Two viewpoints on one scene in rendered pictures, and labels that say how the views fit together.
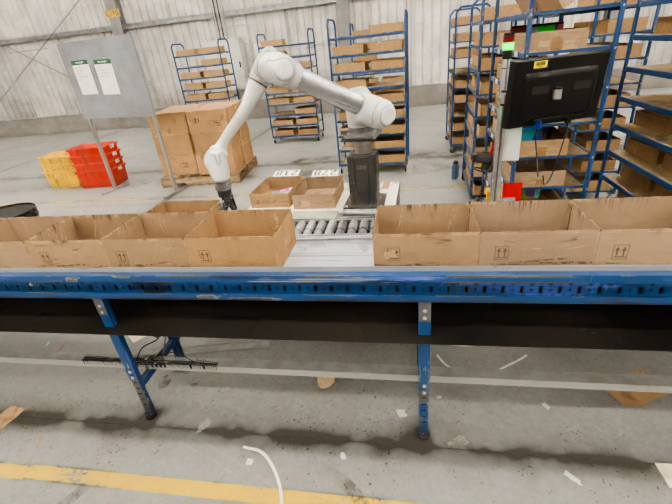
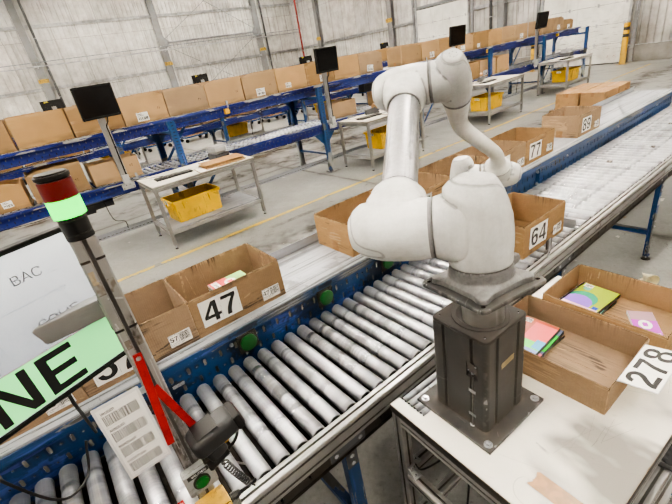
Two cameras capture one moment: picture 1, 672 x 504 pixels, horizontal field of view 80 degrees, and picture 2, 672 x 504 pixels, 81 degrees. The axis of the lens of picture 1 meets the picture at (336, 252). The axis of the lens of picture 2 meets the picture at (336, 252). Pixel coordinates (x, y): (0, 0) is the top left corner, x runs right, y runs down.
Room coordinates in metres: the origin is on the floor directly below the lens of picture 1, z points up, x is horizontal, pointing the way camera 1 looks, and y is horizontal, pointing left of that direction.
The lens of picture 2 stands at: (2.82, -1.09, 1.75)
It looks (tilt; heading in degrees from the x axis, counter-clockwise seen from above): 26 degrees down; 134
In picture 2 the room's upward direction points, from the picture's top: 10 degrees counter-clockwise
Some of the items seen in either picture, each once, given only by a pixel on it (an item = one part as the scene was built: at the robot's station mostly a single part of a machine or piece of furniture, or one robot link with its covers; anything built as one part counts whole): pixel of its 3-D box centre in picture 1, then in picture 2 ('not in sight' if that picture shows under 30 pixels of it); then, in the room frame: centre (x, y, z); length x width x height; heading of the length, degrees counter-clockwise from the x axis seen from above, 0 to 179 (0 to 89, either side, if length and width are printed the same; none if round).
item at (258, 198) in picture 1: (278, 191); (615, 306); (2.74, 0.36, 0.80); 0.38 x 0.28 x 0.10; 166
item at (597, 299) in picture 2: not in sight; (587, 299); (2.65, 0.39, 0.79); 0.19 x 0.14 x 0.02; 72
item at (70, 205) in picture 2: (508, 42); (61, 197); (2.08, -0.92, 1.62); 0.05 x 0.05 x 0.06
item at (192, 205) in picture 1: (183, 222); (516, 223); (2.24, 0.89, 0.83); 0.39 x 0.29 x 0.17; 77
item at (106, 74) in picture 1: (121, 121); not in sight; (5.85, 2.75, 1.02); 1.30 x 0.50 x 2.05; 66
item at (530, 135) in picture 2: not in sight; (520, 145); (1.93, 1.93, 0.96); 0.39 x 0.29 x 0.17; 79
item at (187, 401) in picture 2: not in sight; (211, 439); (1.83, -0.78, 0.72); 0.52 x 0.05 x 0.05; 168
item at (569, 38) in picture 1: (547, 39); not in sight; (2.64, -1.40, 1.59); 0.40 x 0.30 x 0.10; 168
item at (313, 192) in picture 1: (319, 191); (560, 345); (2.63, 0.07, 0.80); 0.38 x 0.28 x 0.10; 167
